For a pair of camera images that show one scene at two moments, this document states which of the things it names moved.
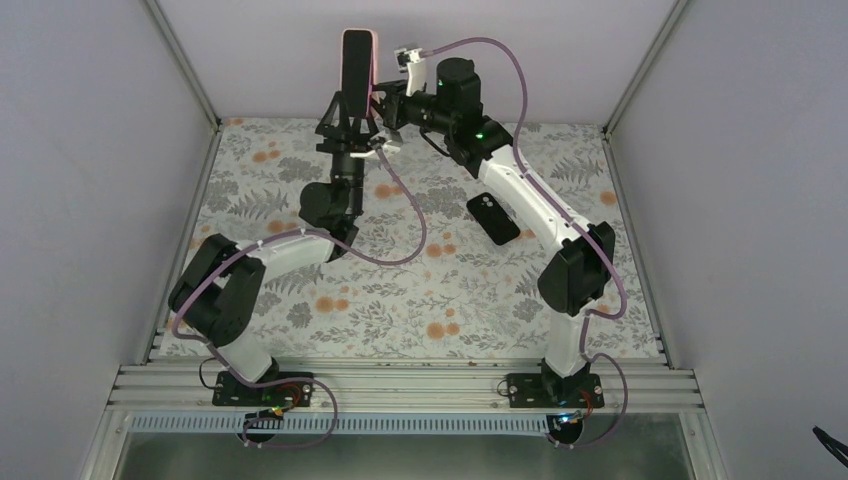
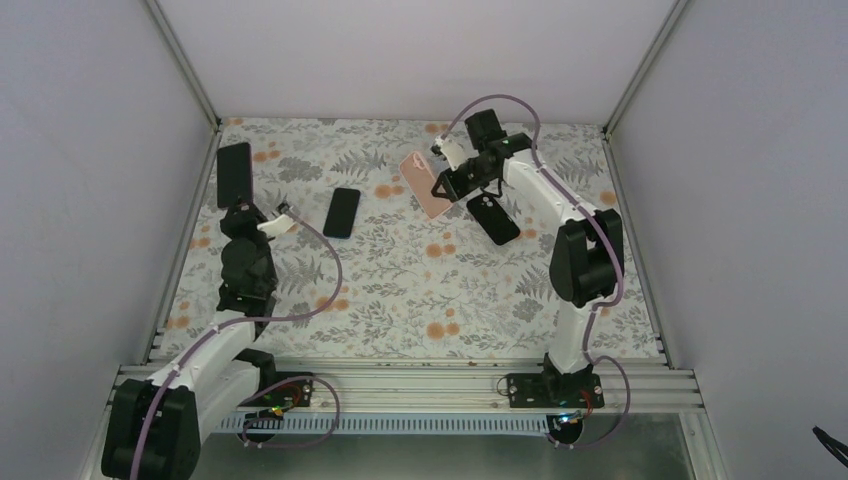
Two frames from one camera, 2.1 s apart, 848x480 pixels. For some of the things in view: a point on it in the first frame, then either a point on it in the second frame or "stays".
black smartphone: (492, 218) stays
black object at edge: (826, 440) stays
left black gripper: (342, 138) to (234, 221)
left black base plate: (229, 391) stays
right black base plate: (542, 391) stays
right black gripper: (392, 115) to (456, 191)
